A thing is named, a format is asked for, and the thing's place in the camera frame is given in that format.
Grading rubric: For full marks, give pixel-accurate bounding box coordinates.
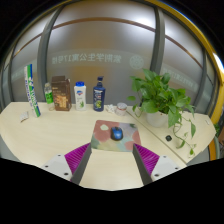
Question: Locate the small white jar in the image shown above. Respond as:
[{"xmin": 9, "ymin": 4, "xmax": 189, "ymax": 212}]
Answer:
[{"xmin": 115, "ymin": 102, "xmax": 128, "ymax": 117}]

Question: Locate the white green shuttlecock tube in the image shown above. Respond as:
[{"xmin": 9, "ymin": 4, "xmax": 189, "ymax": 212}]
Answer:
[{"xmin": 23, "ymin": 63, "xmax": 42, "ymax": 118}]

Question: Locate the dark blue shampoo bottle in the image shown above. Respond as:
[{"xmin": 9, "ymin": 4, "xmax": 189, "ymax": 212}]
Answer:
[{"xmin": 92, "ymin": 76, "xmax": 107, "ymax": 113}]

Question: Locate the clear bottle with green label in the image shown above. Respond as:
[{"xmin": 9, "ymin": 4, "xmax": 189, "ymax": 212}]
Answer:
[{"xmin": 44, "ymin": 82, "xmax": 55, "ymax": 112}]

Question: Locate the crumpled white tissue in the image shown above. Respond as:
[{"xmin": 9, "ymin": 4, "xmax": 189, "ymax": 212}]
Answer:
[{"xmin": 105, "ymin": 104, "xmax": 117, "ymax": 114}]

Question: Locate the brown carton box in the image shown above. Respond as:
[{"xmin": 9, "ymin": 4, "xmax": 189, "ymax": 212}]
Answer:
[{"xmin": 50, "ymin": 75, "xmax": 73, "ymax": 112}]

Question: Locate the small white packet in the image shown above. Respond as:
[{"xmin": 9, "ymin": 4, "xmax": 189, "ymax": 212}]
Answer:
[{"xmin": 18, "ymin": 111, "xmax": 30, "ymax": 123}]

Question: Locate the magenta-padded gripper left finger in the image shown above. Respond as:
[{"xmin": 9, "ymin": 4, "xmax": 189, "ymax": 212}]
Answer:
[{"xmin": 40, "ymin": 142, "xmax": 93, "ymax": 186}]

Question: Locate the green plant in white pot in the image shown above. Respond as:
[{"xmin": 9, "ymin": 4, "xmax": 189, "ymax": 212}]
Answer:
[{"xmin": 126, "ymin": 68, "xmax": 198, "ymax": 158}]

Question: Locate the white shampoo bottle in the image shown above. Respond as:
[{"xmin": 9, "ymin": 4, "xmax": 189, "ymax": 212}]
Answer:
[{"xmin": 73, "ymin": 81, "xmax": 87, "ymax": 112}]

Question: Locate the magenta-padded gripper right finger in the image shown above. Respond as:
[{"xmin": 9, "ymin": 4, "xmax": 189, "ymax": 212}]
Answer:
[{"xmin": 132, "ymin": 143, "xmax": 183, "ymax": 186}]

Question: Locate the floral print mouse pad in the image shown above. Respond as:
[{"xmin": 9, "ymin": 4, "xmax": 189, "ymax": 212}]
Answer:
[{"xmin": 90, "ymin": 119, "xmax": 142, "ymax": 153}]

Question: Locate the blue computer mouse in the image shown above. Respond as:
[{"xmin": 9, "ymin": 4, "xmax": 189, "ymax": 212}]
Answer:
[{"xmin": 110, "ymin": 126, "xmax": 124, "ymax": 142}]

